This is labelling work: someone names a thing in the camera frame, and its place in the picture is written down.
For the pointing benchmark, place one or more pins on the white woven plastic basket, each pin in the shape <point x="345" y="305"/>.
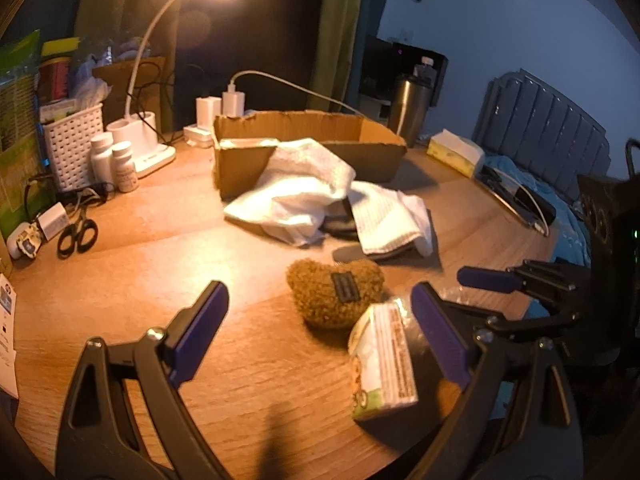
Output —
<point x="70" y="150"/>

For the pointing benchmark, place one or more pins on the small patterned white case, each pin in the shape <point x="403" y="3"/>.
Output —
<point x="25" y="244"/>

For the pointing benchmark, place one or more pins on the small white pill bottle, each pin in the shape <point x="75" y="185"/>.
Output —
<point x="124" y="170"/>

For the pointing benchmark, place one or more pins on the dark grey sock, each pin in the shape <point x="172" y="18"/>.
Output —
<point x="340" y="220"/>

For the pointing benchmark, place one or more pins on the grey padded headboard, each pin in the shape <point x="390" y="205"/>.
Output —
<point x="545" y="125"/>

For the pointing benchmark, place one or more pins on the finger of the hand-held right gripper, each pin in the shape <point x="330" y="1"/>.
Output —
<point x="487" y="278"/>
<point x="520" y="325"/>

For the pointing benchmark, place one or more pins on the tissue packet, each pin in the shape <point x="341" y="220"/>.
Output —
<point x="382" y="360"/>

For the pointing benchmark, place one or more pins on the loose white power adapter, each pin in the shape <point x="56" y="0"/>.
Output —
<point x="52" y="221"/>

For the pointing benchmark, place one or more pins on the green printed packet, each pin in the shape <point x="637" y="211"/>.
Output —
<point x="17" y="110"/>

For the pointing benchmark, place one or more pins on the white waffle towel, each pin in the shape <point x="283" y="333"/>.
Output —
<point x="390" y="220"/>

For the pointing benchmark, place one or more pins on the white plastic bag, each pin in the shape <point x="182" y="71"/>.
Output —
<point x="90" y="85"/>

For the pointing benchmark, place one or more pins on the green curtain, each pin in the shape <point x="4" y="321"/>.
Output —
<point x="337" y="30"/>

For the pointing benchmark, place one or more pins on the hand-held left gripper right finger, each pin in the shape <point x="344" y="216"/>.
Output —
<point x="440" y="335"/>

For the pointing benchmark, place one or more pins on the clear plastic bottle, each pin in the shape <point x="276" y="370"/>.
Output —
<point x="425" y="67"/>

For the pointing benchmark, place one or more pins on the brown cardboard carton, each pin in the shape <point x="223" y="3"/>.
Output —
<point x="150" y="80"/>

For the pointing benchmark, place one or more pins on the large white pill bottle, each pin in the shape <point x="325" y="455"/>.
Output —
<point x="101" y="160"/>

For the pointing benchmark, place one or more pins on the white desk lamp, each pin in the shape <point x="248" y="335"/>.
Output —
<point x="145" y="150"/>

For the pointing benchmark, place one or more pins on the white fluffy towel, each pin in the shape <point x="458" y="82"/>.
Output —
<point x="295" y="190"/>

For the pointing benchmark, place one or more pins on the brown plush pouch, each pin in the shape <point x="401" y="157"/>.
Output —
<point x="320" y="285"/>

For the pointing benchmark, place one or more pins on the yellow green sponge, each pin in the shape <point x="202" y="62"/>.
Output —
<point x="59" y="47"/>

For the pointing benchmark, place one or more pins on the black scissors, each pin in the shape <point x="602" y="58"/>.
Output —
<point x="77" y="235"/>

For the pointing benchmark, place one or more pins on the cardboard box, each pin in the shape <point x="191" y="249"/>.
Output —
<point x="240" y="170"/>

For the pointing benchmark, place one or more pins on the blue blanket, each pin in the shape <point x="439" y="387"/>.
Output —
<point x="565" y="210"/>

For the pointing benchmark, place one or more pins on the yellow tissue box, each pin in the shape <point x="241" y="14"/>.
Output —
<point x="455" y="152"/>

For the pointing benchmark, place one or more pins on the steel tumbler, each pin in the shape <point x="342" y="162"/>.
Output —
<point x="409" y="110"/>

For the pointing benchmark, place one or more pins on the black television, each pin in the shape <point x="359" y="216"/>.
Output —
<point x="380" y="70"/>

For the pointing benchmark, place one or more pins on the red can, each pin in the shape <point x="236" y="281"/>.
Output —
<point x="54" y="80"/>

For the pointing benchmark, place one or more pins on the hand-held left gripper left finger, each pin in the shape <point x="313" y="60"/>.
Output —
<point x="200" y="335"/>

